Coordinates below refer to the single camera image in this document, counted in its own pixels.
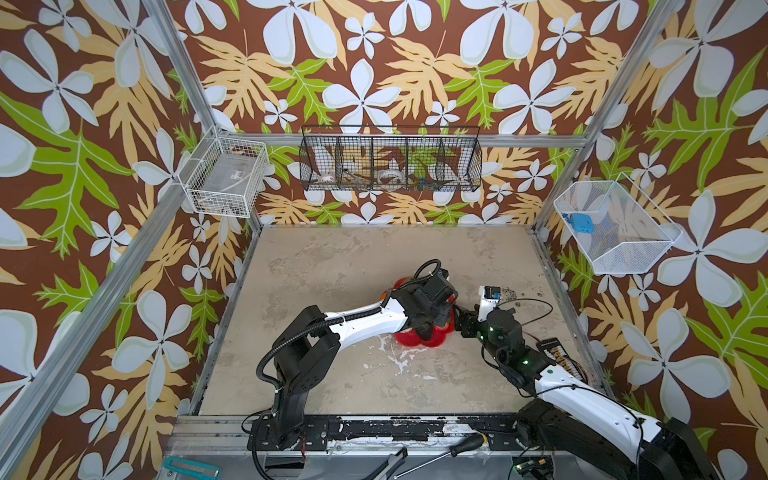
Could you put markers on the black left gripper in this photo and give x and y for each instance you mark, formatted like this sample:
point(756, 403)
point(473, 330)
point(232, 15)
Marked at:
point(445, 315)

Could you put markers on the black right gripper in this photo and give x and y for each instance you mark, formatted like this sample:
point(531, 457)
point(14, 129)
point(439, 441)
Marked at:
point(468, 321)

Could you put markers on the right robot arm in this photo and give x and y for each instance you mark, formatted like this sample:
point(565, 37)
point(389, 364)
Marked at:
point(566, 414)

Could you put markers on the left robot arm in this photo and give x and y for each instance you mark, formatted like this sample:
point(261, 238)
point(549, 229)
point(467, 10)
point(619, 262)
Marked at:
point(303, 354)

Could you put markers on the red flower-shaped fruit bowl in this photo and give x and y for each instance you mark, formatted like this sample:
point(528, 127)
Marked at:
point(414, 339)

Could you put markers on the blue object in basket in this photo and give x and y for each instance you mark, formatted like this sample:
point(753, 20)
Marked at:
point(581, 223)

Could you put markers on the white mesh basket right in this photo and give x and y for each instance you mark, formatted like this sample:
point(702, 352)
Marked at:
point(632, 232)

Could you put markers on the teal tool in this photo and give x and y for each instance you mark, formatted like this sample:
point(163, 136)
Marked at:
point(183, 468)

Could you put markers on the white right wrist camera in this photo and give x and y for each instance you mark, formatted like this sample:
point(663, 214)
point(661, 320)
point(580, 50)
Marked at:
point(490, 297)

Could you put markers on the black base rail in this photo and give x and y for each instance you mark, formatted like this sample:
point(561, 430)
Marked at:
point(320, 432)

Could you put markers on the black pliers handle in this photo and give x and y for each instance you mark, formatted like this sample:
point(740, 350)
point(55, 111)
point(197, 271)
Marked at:
point(389, 467)

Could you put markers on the black wire basket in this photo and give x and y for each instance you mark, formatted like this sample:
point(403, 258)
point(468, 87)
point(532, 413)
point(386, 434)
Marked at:
point(391, 158)

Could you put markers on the white wire basket left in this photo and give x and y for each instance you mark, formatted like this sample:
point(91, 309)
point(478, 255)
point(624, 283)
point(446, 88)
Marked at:
point(223, 175)

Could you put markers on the aluminium frame post left rear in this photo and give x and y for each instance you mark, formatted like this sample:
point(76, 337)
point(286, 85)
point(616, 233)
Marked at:
point(199, 104)

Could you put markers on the aluminium frame post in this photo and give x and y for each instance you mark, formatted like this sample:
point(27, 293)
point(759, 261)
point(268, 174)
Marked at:
point(199, 104)
point(631, 64)

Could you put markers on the aluminium frame post right rear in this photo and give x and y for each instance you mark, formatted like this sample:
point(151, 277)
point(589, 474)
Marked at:
point(631, 64)

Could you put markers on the aluminium frame beam left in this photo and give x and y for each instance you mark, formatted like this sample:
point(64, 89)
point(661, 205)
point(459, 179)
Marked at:
point(35, 403)

